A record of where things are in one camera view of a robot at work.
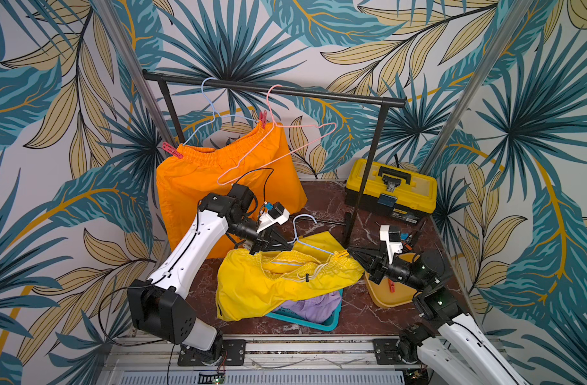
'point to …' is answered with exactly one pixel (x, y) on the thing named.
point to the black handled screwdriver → (418, 235)
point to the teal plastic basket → (321, 326)
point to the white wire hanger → (295, 239)
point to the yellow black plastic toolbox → (393, 192)
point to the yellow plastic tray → (380, 293)
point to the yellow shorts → (257, 285)
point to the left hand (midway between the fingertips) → (286, 250)
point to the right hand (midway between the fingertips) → (350, 249)
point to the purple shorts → (318, 308)
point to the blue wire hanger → (216, 113)
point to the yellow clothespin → (345, 253)
